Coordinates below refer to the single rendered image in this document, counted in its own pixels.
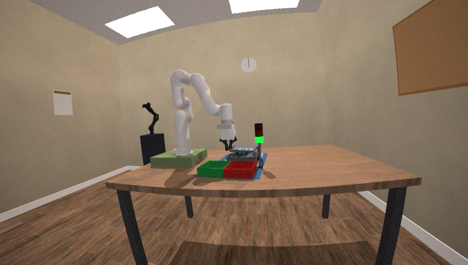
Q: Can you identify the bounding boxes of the green open bin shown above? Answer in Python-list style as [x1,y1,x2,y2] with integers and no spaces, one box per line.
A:
[197,161,231,178]

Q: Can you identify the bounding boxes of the red bin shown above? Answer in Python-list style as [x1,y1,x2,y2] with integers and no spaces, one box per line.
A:
[224,161,257,179]

